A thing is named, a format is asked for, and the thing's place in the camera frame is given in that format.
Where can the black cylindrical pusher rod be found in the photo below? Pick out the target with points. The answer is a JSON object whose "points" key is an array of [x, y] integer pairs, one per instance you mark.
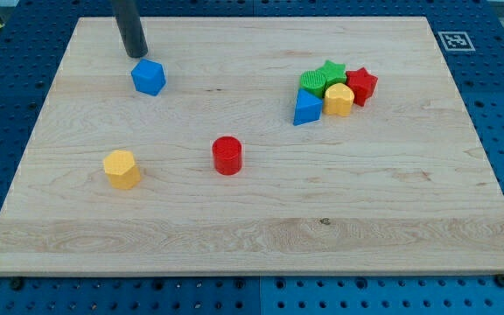
{"points": [[129, 24]]}

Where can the blue cube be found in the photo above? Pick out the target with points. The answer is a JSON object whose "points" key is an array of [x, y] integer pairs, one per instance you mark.
{"points": [[148, 77]]}

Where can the blue triangle block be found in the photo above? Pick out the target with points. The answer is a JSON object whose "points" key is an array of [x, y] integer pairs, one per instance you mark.
{"points": [[307, 109]]}

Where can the yellow hexagon block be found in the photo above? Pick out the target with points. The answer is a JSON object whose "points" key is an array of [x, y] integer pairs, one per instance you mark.
{"points": [[121, 169]]}

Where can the red cylinder block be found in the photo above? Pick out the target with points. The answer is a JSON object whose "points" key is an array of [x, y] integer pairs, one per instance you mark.
{"points": [[227, 155]]}

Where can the green cylinder block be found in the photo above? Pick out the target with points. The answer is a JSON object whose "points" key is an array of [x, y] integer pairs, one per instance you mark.
{"points": [[314, 82]]}

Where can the light wooden board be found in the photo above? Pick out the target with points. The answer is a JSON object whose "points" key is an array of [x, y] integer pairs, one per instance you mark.
{"points": [[400, 187]]}

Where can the green star block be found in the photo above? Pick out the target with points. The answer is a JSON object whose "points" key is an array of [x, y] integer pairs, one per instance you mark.
{"points": [[334, 73]]}

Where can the yellow heart block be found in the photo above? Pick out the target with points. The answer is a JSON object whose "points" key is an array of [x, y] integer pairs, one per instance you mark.
{"points": [[338, 100]]}

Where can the red star block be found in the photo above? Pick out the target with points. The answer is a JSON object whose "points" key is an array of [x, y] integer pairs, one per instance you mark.
{"points": [[363, 84]]}

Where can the white fiducial marker tag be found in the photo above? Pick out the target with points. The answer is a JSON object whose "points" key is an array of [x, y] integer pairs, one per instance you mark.
{"points": [[456, 41]]}

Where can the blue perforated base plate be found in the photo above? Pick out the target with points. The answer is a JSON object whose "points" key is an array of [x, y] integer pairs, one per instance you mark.
{"points": [[32, 43]]}

